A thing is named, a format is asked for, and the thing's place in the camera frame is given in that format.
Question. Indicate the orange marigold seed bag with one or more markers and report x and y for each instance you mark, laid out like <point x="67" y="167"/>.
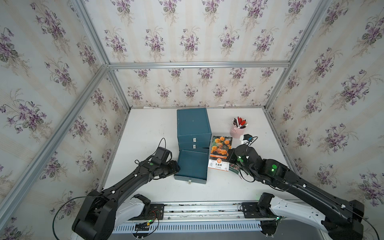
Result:
<point x="219" y="153"/>

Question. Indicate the red and black pens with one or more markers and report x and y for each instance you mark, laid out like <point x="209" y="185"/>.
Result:
<point x="240" y="123"/>

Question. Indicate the teal three-drawer cabinet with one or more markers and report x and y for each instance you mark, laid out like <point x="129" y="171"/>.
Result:
<point x="194" y="138"/>

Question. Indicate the mixed flower seed bag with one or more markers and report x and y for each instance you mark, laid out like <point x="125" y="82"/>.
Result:
<point x="234" y="168"/>

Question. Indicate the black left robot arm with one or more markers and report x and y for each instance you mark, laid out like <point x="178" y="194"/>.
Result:
<point x="97" y="216"/>

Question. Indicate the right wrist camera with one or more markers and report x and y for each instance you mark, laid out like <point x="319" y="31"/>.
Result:
<point x="247" y="139"/>

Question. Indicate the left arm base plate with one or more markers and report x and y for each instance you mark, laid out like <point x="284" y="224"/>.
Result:
<point x="150" y="212"/>

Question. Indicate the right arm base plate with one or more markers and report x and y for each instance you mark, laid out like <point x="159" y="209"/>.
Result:
<point x="251" y="210"/>

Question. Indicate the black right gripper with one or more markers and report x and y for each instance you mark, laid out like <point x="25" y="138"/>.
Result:
<point x="231" y="155"/>

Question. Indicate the aluminium front rail frame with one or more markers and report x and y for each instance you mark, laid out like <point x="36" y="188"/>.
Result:
<point x="190" y="217"/>

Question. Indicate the pink pen cup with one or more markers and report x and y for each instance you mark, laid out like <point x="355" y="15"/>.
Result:
<point x="236" y="132"/>

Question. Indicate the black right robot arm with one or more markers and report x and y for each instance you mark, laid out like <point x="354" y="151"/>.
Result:
<point x="340" y="219"/>

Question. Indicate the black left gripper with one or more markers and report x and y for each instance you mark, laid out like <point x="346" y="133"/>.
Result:
<point x="174" y="168"/>

